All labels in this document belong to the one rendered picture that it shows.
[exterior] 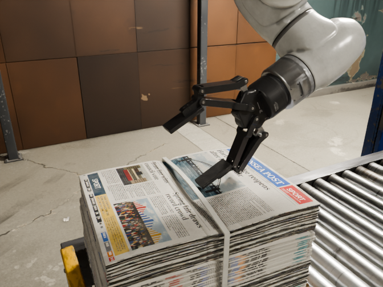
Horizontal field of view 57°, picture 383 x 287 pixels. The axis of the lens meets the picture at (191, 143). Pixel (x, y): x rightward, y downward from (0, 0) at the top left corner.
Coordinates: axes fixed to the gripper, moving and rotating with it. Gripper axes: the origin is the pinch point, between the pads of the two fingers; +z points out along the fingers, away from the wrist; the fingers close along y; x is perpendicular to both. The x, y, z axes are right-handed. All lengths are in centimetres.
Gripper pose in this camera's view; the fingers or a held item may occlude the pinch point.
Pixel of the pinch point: (188, 155)
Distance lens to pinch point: 63.1
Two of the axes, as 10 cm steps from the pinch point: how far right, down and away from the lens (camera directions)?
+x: -4.6, -3.5, 8.1
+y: 4.0, 7.3, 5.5
